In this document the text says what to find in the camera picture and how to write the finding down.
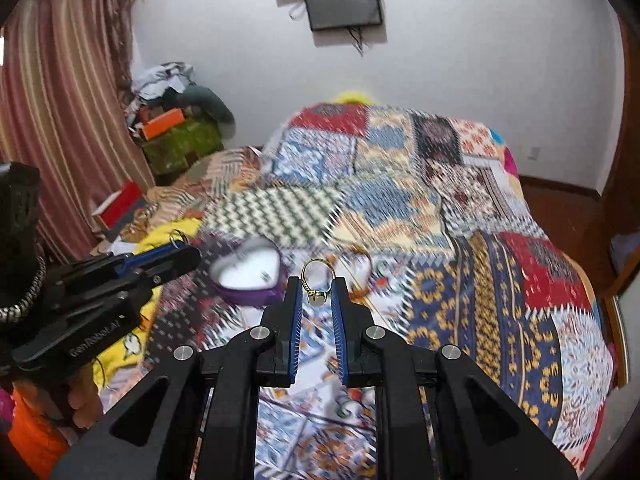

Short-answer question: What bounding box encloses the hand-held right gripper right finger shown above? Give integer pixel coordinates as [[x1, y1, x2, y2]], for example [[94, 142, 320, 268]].
[[329, 276, 577, 480]]

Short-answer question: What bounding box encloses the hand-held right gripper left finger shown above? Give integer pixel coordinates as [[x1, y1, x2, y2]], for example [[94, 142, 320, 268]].
[[50, 276, 304, 480]]

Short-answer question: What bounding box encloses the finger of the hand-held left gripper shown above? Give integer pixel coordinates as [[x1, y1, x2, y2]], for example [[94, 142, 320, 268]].
[[131, 248, 202, 286], [111, 246, 173, 277]]

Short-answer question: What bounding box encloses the gold ring with stone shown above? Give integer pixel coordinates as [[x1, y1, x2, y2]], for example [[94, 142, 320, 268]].
[[300, 258, 336, 306]]

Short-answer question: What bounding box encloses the purple heart-shaped jewelry box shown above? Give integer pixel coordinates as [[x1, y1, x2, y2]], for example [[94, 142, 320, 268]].
[[210, 236, 291, 308]]

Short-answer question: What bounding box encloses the person's left forearm orange sleeve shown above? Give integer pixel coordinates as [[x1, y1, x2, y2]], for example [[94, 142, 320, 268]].
[[5, 380, 71, 478]]

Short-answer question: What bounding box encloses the person's left hand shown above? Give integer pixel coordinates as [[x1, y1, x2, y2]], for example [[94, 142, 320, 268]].
[[64, 360, 106, 431]]

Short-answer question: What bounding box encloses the yellow cartoon print cloth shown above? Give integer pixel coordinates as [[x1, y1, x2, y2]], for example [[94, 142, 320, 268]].
[[92, 217, 201, 391]]

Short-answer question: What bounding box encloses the red box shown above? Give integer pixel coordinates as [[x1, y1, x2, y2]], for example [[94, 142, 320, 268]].
[[93, 181, 149, 235]]

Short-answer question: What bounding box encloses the patchwork bedspread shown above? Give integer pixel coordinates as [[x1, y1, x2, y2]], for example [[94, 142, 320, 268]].
[[100, 101, 617, 480]]

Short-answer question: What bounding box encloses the green patterned bag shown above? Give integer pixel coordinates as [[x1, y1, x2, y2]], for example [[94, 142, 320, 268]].
[[141, 115, 225, 177]]

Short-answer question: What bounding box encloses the orange box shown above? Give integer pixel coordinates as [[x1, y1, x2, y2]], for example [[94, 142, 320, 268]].
[[140, 108, 186, 141]]

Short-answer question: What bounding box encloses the striped curtain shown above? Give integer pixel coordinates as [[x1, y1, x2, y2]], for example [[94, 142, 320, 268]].
[[0, 0, 157, 265]]

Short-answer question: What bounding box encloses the pile of clothes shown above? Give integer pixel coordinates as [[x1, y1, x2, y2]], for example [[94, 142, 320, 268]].
[[124, 62, 236, 133]]

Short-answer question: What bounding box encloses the yellow pillow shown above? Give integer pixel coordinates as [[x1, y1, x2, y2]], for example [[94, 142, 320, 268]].
[[332, 90, 375, 107]]

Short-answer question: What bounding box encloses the braided black white cable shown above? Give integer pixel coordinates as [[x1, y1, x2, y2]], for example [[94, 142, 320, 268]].
[[0, 255, 48, 325]]

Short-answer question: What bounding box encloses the black monitor cable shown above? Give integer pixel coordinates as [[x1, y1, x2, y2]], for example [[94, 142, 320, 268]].
[[345, 26, 368, 57]]

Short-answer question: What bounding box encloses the small black wall monitor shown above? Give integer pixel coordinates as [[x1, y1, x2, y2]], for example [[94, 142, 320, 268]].
[[303, 0, 385, 32]]

